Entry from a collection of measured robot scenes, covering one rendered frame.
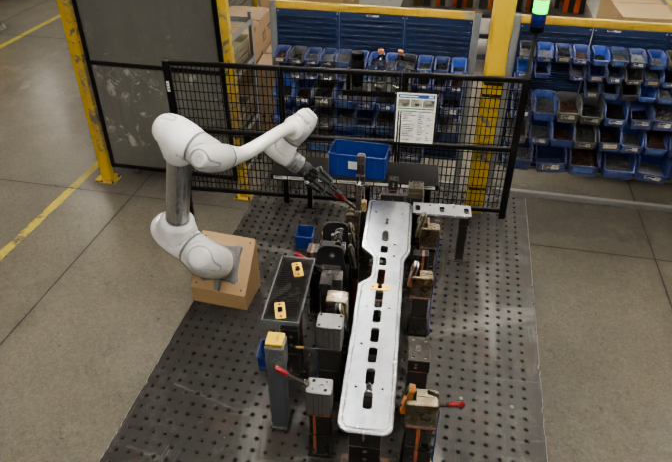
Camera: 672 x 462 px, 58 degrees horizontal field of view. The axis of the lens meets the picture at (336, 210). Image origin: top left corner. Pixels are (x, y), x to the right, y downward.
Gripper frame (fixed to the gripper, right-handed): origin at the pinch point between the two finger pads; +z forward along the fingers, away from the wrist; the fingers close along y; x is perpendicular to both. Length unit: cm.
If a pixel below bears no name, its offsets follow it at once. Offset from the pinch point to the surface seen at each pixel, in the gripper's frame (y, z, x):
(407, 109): 34, 12, 55
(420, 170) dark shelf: 15, 40, 47
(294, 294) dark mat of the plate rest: -3, -4, -73
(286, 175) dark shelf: -29.1, -15.4, 32.5
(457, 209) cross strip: 25, 57, 16
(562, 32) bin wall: 99, 85, 176
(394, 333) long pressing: 9, 36, -72
